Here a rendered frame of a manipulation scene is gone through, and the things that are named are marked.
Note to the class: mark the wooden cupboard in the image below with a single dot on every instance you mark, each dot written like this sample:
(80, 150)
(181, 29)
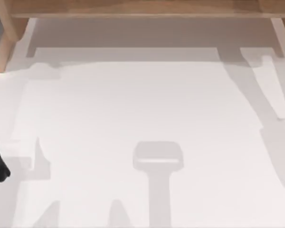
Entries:
(142, 9)

